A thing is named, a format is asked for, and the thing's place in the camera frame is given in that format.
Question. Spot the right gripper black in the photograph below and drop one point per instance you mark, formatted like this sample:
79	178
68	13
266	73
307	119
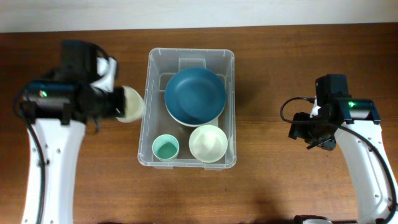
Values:
298	130

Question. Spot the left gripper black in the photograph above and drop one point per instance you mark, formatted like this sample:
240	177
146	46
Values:
119	97

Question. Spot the cream cup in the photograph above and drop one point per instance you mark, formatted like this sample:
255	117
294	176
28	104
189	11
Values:
134	106

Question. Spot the mint green cup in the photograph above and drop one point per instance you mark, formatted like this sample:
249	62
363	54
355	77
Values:
165	147

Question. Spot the cream bowl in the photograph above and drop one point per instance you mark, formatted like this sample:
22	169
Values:
186	123

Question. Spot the dark blue bowl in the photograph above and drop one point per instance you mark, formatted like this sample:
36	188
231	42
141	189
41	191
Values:
195	95

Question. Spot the white small bowl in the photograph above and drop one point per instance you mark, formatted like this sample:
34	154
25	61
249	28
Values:
208	143

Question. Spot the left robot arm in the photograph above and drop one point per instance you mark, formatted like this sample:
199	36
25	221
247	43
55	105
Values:
55	114

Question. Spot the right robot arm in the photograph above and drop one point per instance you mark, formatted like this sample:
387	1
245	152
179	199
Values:
354	126

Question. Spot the clear plastic storage bin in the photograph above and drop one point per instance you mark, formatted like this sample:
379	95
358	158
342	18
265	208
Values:
163	64

